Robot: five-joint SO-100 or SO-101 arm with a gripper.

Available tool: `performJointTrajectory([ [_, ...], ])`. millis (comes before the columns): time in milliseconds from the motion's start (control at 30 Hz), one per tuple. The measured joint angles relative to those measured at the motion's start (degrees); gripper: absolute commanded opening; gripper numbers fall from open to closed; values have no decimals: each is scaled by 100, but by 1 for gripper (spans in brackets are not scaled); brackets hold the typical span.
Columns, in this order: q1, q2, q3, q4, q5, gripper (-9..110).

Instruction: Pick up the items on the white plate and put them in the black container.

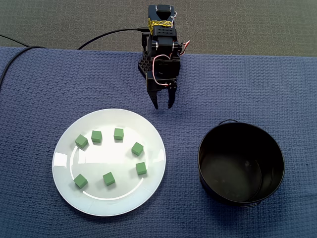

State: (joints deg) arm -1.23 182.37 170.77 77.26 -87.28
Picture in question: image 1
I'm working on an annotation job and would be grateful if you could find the white round plate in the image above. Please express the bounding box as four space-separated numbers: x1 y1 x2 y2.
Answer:
52 108 166 217

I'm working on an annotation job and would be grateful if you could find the black metal bucket container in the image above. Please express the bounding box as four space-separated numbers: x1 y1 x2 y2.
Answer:
197 119 286 208

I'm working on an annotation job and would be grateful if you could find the blue woven table cloth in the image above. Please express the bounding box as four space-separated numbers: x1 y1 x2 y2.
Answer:
0 46 317 238

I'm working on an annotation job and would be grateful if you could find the thin black cable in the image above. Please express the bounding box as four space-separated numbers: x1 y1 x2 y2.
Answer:
0 34 30 48

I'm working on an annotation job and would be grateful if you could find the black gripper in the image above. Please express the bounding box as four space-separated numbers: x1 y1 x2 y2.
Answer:
146 56 181 110

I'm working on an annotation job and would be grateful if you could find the thick black cable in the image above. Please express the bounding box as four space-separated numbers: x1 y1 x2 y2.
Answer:
0 27 153 86

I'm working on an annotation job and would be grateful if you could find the short black plug cable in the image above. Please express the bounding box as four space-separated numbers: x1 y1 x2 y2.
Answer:
141 33 149 52

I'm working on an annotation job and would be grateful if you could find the small green cube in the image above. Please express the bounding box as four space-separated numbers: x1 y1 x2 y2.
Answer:
131 142 145 157
113 127 124 141
73 173 89 189
74 134 89 150
102 172 116 186
135 162 148 176
91 130 103 144

